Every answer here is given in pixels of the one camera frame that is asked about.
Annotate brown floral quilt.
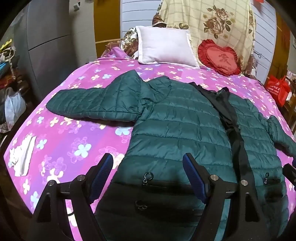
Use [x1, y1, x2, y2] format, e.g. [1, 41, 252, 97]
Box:
[105, 27, 139, 59]

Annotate red shopping bag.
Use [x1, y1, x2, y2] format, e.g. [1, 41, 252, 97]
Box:
[265, 75, 291, 107]

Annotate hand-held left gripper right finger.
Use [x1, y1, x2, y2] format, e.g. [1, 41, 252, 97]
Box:
[182, 153, 275, 241]

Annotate red heart cushion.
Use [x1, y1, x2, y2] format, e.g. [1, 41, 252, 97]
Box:
[197, 39, 242, 76]

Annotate pile of colourful clothes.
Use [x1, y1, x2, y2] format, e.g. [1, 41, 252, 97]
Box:
[0, 39, 23, 93]

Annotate white plastic bag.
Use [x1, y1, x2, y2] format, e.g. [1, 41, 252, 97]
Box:
[5, 88, 27, 130]

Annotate pink floral bedsheet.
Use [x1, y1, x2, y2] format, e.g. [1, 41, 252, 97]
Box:
[3, 50, 296, 232]

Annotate green puffer jacket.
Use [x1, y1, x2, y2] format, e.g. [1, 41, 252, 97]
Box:
[46, 70, 296, 241]

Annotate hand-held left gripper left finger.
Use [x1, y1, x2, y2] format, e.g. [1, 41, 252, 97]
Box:
[28, 153, 114, 241]

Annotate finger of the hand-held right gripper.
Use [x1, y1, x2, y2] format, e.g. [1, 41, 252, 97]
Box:
[282, 158, 296, 188]

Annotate yellow wooden door panel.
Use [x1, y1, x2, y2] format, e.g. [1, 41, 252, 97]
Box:
[94, 0, 122, 57]

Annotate grey refrigerator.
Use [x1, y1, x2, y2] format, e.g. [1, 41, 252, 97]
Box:
[14, 0, 97, 98]

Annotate wooden chair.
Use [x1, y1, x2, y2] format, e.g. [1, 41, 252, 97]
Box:
[282, 93, 296, 131]

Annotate white printed packet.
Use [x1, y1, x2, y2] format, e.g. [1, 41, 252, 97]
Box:
[8, 134, 37, 176]

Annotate cream floral blanket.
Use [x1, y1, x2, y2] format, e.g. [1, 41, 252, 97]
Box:
[153, 0, 257, 75]

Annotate white pillow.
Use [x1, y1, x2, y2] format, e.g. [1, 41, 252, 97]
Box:
[135, 25, 200, 69]

